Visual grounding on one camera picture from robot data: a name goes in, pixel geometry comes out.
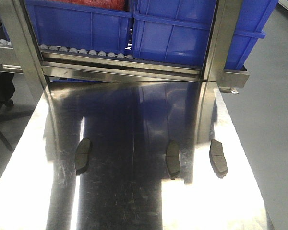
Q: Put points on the white roller conveyor track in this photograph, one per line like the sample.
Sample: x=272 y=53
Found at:
x=84 y=51

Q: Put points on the right blue plastic crate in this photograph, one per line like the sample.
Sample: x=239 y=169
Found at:
x=177 y=31

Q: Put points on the stainless steel rack frame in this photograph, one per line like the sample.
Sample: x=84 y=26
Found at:
x=24 y=56

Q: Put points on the left blue plastic crate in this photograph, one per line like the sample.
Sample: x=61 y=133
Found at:
x=82 y=27

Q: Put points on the black office chair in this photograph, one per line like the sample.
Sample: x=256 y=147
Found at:
x=7 y=90

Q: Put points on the grey brake pad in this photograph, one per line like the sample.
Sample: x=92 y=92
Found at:
x=217 y=159
x=82 y=156
x=172 y=159

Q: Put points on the blue plastic crate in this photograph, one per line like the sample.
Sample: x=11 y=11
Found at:
x=177 y=31
x=82 y=27

